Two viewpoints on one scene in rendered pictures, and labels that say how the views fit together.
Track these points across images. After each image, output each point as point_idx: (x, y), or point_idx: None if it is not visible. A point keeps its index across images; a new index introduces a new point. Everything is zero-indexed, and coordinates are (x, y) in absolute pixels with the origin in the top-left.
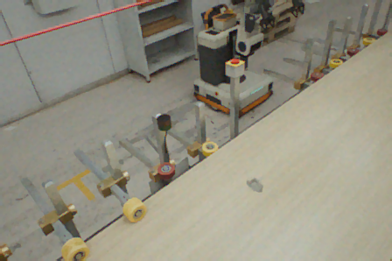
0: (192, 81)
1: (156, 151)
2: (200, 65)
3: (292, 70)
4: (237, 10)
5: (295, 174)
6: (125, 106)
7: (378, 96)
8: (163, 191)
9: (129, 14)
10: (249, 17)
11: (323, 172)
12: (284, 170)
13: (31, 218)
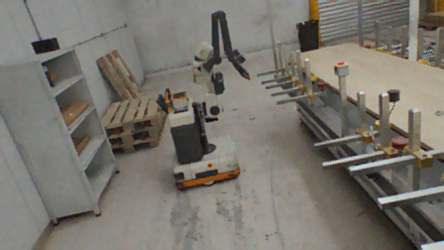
0: (147, 185)
1: (223, 243)
2: (178, 148)
3: (213, 134)
4: (198, 81)
5: (437, 102)
6: (113, 246)
7: (368, 73)
8: (431, 145)
9: (55, 141)
10: (218, 80)
11: (439, 95)
12: (430, 104)
13: None
